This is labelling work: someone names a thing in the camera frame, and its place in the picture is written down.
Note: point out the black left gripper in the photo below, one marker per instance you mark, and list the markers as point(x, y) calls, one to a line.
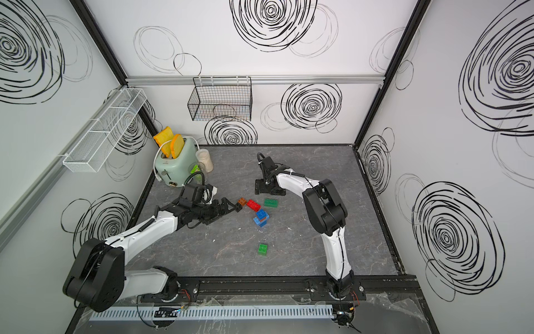
point(215, 203)

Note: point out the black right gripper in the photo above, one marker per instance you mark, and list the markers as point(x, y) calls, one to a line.
point(261, 187)

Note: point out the blue small lego brick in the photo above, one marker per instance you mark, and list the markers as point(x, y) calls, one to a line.
point(262, 215)

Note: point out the bright green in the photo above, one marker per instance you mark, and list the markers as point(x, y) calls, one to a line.
point(262, 249)

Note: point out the light blue long lego brick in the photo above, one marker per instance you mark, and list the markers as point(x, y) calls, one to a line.
point(260, 223)

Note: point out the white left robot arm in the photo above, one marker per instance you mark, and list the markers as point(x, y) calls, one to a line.
point(98, 277)

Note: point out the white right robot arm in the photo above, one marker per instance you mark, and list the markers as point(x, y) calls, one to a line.
point(326, 212)

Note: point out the red lego brick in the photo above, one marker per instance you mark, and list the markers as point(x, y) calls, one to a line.
point(253, 205)

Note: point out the green long lego brick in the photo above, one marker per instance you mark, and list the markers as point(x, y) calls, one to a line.
point(272, 203)

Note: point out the clear drinking glass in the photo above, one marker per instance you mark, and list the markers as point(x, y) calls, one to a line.
point(199, 173)

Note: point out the green snack packet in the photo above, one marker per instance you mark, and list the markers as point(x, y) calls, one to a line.
point(195, 169)

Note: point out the mint green toaster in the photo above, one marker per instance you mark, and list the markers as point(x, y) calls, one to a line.
point(173, 172)

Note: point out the right toy bread slice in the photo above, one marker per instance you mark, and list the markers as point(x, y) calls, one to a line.
point(176, 146)

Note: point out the toy bread slice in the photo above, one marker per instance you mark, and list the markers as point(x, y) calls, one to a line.
point(163, 140)
point(176, 146)

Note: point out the left toy bread slice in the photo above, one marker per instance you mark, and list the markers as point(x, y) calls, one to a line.
point(163, 140)

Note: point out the black wire basket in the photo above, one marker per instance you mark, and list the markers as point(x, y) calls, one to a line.
point(221, 96)

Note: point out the white slotted cable duct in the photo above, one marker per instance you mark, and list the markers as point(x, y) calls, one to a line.
point(269, 312)

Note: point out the white mesh wall shelf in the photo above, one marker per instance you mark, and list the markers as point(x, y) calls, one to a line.
point(118, 127)

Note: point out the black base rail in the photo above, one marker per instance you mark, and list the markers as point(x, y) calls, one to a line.
point(316, 289)

